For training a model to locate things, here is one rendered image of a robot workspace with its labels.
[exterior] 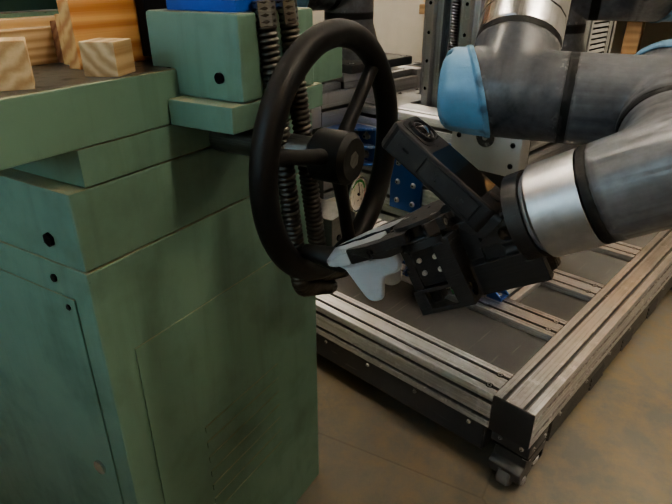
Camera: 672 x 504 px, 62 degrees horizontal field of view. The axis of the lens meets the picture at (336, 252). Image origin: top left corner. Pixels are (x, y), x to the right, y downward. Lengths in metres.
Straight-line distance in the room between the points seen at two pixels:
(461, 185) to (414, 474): 0.97
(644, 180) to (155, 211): 0.51
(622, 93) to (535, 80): 0.06
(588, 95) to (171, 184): 0.46
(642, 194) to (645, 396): 1.34
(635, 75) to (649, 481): 1.12
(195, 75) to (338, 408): 1.02
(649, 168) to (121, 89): 0.49
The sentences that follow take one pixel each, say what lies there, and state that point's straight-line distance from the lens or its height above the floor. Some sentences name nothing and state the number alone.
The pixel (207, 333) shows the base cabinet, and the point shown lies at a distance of 0.81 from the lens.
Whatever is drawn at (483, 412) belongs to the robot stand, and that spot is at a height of 0.17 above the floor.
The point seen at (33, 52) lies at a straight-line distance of 0.77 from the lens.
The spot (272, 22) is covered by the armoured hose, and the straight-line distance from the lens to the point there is 0.64.
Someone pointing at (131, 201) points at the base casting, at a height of 0.77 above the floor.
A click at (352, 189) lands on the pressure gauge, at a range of 0.93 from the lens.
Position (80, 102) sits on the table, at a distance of 0.61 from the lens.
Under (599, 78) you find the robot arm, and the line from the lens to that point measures 0.50.
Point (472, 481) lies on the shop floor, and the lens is 1.36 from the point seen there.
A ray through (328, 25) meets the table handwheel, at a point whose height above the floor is 0.95.
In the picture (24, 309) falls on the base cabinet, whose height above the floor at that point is 0.62.
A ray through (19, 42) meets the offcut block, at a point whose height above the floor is 0.94.
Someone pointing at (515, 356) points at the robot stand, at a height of 0.21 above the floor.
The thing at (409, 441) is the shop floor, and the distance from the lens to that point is 1.42.
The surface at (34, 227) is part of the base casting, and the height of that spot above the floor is 0.75.
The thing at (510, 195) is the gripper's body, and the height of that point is 0.85.
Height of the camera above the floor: 0.99
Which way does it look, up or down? 26 degrees down
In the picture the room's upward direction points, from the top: straight up
